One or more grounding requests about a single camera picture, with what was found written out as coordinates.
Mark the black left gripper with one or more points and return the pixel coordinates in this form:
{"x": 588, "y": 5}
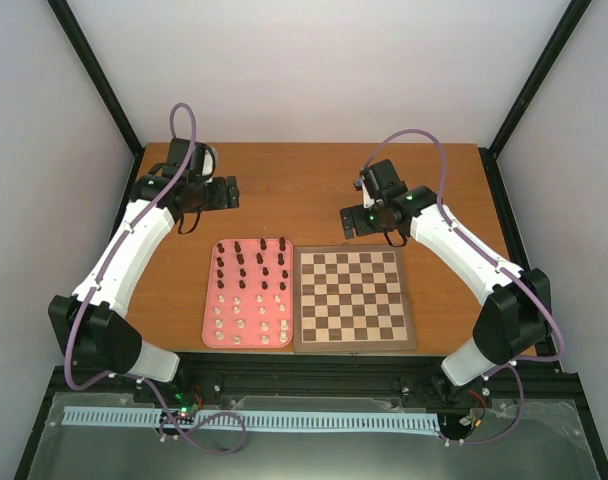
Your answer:
{"x": 222, "y": 201}

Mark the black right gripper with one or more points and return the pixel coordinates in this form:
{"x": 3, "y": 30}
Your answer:
{"x": 360, "y": 226}

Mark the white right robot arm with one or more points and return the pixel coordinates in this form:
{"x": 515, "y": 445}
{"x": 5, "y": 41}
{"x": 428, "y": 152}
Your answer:
{"x": 515, "y": 304}

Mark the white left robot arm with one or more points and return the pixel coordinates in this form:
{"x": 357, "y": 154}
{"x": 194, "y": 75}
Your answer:
{"x": 90, "y": 325}

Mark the wooden chess board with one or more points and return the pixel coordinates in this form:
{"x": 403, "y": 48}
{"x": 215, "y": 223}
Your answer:
{"x": 352, "y": 300}

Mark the pink plastic tray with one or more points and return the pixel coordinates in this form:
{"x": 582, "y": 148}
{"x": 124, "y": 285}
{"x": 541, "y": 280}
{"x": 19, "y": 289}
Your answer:
{"x": 251, "y": 333}

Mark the black aluminium frame rail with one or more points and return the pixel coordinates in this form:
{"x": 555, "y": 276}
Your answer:
{"x": 403, "y": 380}

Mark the light blue cable duct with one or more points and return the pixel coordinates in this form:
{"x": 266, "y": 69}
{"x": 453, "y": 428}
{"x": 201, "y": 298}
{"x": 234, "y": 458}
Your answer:
{"x": 256, "y": 421}

